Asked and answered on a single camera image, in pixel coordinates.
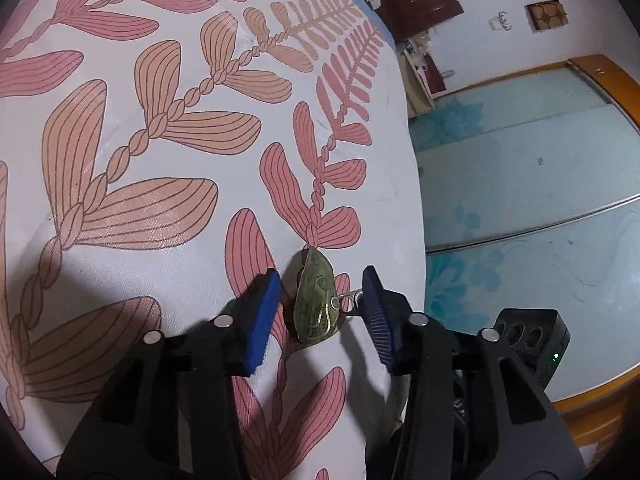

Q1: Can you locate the light wooden nightstand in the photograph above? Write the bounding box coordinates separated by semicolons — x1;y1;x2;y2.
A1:
397;35;437;119

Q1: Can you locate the flower print wardrobe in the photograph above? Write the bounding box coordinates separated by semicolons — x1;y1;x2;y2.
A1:
407;54;640;413

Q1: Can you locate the brown wall plaque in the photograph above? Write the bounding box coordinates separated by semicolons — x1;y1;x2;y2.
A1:
524;0;570;34

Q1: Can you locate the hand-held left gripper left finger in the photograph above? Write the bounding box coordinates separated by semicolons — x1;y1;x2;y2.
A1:
55;268;282;480

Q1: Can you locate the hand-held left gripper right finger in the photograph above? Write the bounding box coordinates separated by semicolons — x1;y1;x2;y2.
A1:
361;265;586;480

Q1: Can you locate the leaf print white blanket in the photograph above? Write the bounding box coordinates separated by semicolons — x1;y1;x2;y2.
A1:
0;0;427;480

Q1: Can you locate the green stone keychain pendant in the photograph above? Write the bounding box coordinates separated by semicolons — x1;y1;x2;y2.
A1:
292;246;362;346

